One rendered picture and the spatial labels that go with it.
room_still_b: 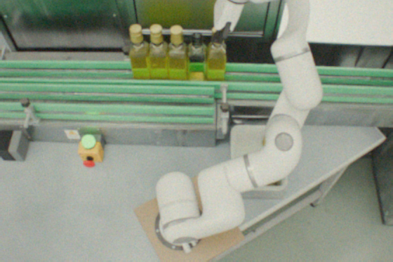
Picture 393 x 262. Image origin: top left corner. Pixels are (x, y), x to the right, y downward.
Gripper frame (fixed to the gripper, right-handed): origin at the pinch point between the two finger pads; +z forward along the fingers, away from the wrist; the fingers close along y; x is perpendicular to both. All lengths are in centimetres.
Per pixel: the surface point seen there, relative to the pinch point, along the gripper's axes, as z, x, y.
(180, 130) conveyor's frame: 30.2, -3.2, 15.5
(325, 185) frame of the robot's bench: 71, 74, 10
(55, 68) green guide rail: 35, -46, -4
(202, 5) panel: 2.8, -3.9, -12.6
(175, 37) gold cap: 3.4, -11.2, 1.9
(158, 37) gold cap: 5.2, -15.9, 1.4
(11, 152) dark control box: 48, -56, 23
